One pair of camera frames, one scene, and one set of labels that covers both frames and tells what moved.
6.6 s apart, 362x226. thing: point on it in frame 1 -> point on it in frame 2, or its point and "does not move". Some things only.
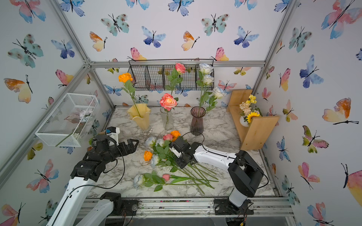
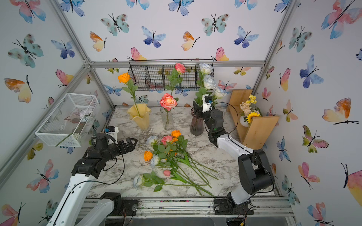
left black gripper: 131,149 does not move
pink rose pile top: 168,102 does not move
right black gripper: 180,165 -> 198,110
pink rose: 175,77 does not move
